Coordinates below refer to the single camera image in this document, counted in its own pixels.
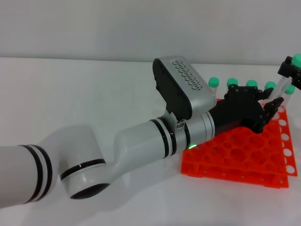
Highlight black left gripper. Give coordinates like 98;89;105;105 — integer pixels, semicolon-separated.
208;84;285;137

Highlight orange test tube rack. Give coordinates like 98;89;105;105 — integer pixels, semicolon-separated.
180;97;298;189

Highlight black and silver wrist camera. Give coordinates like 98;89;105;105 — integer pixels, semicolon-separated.
152;55;217;121

